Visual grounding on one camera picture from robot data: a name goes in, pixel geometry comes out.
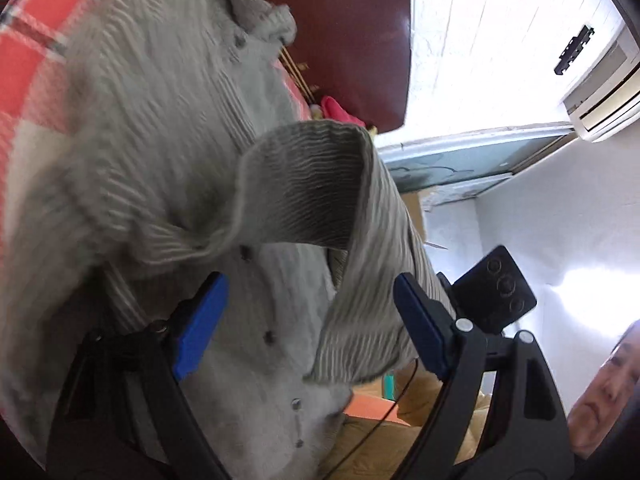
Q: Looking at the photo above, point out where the white air conditioner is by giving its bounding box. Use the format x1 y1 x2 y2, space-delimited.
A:
560 22 640 143

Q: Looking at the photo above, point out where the cardboard box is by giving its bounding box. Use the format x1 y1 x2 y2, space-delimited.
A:
400 190 428 243

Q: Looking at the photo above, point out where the grey striped shirt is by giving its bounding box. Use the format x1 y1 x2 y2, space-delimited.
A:
0 0 457 480

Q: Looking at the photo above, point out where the pink cloth item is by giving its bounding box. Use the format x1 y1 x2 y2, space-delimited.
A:
320 95 366 126

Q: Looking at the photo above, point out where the black wall bracket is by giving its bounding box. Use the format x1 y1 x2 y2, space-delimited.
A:
554 25 596 75

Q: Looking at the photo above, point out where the teal framed panel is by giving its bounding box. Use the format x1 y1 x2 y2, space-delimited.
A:
375 122 576 206

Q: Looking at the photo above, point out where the dark brown headboard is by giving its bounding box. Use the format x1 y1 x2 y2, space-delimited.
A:
240 0 413 133

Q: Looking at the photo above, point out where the red plaid blanket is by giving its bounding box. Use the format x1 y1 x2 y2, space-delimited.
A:
0 0 121 241

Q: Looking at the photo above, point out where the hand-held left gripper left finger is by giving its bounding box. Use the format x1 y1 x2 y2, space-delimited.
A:
46 272 231 480

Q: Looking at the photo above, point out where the person's head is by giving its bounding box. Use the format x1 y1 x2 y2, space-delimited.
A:
567 320 640 461

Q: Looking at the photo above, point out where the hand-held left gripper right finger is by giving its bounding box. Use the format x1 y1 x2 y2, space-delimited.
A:
394 273 575 480

